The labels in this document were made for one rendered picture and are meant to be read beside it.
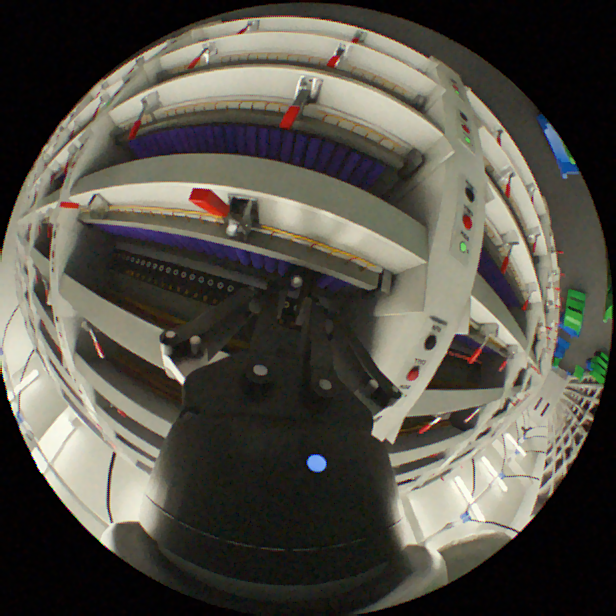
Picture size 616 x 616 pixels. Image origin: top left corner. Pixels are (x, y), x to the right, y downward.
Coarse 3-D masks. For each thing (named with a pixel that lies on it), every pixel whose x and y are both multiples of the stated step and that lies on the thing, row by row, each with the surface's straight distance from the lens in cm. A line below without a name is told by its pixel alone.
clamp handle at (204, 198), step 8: (192, 192) 10; (200, 192) 10; (208, 192) 10; (192, 200) 10; (200, 200) 10; (208, 200) 10; (216, 200) 11; (208, 208) 11; (216, 208) 11; (224, 208) 12; (224, 216) 13; (232, 216) 14; (232, 224) 16; (232, 232) 16
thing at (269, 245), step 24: (120, 216) 33; (144, 216) 28; (168, 216) 25; (216, 216) 19; (216, 240) 21; (264, 240) 19; (288, 240) 19; (312, 240) 17; (312, 264) 19; (336, 264) 19
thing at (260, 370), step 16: (272, 288) 16; (272, 304) 13; (272, 320) 11; (256, 336) 9; (272, 336) 9; (256, 352) 8; (272, 352) 8; (256, 368) 7; (272, 368) 7; (256, 384) 6; (272, 384) 7
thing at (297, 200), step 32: (160, 160) 25; (192, 160) 21; (224, 160) 19; (256, 160) 18; (96, 192) 35; (128, 192) 28; (160, 192) 23; (224, 192) 17; (256, 192) 15; (288, 192) 15; (320, 192) 16; (352, 192) 17; (64, 224) 50; (288, 224) 18; (320, 224) 16; (352, 224) 15; (384, 224) 17; (416, 224) 20; (160, 256) 41; (384, 256) 19; (416, 256) 18; (352, 288) 31; (384, 288) 21; (416, 288) 19
